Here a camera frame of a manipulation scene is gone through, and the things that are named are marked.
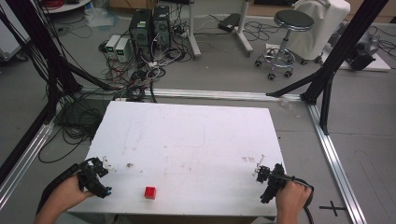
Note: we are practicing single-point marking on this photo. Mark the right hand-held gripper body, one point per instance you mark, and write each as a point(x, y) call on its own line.
point(274, 182)

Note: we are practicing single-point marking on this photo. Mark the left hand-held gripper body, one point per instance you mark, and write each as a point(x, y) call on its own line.
point(93, 180)

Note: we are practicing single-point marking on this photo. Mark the person's right hand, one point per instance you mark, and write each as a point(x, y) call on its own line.
point(292, 196)

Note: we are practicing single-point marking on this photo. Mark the person's left hand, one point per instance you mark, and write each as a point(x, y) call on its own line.
point(67, 194)

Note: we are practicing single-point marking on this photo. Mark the red cube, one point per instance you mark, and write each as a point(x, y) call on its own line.
point(150, 193)

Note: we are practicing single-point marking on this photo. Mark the black tape cross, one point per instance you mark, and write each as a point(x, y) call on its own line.
point(333, 207)

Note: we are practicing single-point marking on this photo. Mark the white power strip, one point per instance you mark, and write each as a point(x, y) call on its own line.
point(152, 64)

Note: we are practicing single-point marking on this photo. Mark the white power supply unit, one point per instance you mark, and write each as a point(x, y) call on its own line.
point(111, 46)
point(122, 49)

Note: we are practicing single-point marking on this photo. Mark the white table leg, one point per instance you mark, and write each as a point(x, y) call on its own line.
point(193, 37)
point(244, 31)

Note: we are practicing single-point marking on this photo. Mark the large black computer tower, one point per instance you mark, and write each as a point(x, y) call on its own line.
point(140, 32)

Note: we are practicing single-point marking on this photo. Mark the flat black box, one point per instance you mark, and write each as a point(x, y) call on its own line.
point(229, 22)

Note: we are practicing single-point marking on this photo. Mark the clear plastic bag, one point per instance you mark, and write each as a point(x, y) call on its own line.
point(99, 17)

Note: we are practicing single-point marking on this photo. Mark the slim black computer tower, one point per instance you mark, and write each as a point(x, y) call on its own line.
point(162, 26)

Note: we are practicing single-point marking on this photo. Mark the black round stool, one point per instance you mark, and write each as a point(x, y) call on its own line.
point(293, 19)

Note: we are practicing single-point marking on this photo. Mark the white cloth cover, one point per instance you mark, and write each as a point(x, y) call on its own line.
point(320, 28)

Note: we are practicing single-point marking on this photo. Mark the black and grey machine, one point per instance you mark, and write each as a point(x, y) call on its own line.
point(362, 53)

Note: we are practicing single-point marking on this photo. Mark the white floor board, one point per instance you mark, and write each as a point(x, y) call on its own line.
point(378, 63)

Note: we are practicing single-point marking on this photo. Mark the round white table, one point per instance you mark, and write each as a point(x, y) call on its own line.
point(67, 6)

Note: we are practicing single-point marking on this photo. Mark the aluminium floor rail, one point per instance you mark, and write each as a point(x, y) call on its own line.
point(218, 94)
point(336, 168)
point(25, 161)

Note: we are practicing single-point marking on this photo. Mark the black frame post with braces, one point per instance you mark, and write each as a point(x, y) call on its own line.
point(342, 46)

